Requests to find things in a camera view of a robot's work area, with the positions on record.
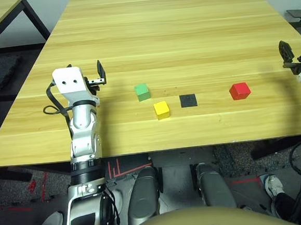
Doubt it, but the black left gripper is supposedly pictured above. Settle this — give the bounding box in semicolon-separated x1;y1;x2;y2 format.
65;59;108;98

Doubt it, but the yellow wooden block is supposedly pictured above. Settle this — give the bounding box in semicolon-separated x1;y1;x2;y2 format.
153;100;171;121

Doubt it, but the green wooden block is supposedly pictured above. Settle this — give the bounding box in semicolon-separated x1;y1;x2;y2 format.
134;83;151;102

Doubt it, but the grey robot right leg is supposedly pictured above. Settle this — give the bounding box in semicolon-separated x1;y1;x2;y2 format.
195;160;237;211

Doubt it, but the white sneaker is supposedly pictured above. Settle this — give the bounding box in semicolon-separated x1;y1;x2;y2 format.
259;174;289;219

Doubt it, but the grey robot left leg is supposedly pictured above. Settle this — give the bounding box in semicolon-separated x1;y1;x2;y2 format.
123;165;163;225

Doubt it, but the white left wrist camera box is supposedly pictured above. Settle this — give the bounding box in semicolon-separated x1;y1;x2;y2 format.
51;64;100;110

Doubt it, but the black trouser leg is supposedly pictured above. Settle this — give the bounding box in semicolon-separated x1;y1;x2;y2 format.
273;190;301;225

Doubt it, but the tan robot torso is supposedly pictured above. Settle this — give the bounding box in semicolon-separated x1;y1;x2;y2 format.
119;199;298;225

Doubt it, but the black square mat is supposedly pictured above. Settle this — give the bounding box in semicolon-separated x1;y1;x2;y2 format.
179;93;199;108

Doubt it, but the grey robot leg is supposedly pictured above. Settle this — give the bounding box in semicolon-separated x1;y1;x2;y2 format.
123;165;163;225
195;160;237;211

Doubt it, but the red wooden block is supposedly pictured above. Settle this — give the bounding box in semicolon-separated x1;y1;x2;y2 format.
228;81;252;101

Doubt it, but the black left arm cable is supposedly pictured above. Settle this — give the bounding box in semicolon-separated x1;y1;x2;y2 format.
40;77;74;142

